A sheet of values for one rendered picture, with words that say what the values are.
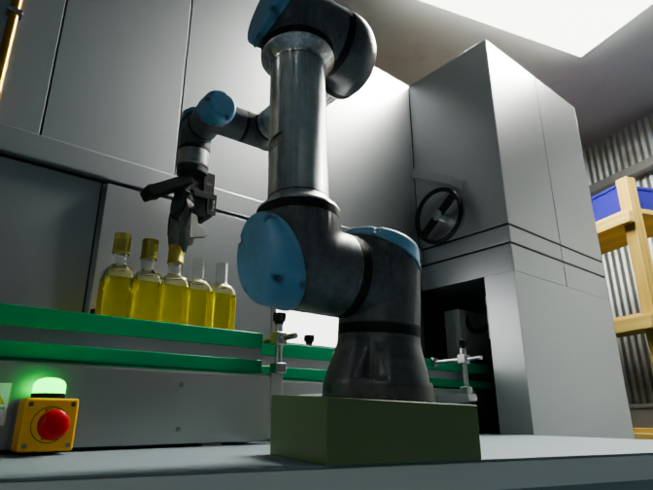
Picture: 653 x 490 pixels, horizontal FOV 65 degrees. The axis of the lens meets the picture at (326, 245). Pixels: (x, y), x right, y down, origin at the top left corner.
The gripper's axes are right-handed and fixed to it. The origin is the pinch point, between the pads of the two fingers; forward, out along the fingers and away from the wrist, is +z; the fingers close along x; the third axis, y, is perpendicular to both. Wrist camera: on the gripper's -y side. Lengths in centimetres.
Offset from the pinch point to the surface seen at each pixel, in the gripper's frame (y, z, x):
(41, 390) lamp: -26.1, 31.7, -20.8
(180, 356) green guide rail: -2.7, 24.7, -13.5
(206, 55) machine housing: 10, -66, 16
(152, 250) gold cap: -5.8, 1.9, -1.4
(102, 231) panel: -12.7, -4.5, 12.1
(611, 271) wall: 343, -64, 42
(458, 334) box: 114, 7, 11
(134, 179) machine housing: -6.9, -19.8, 13.1
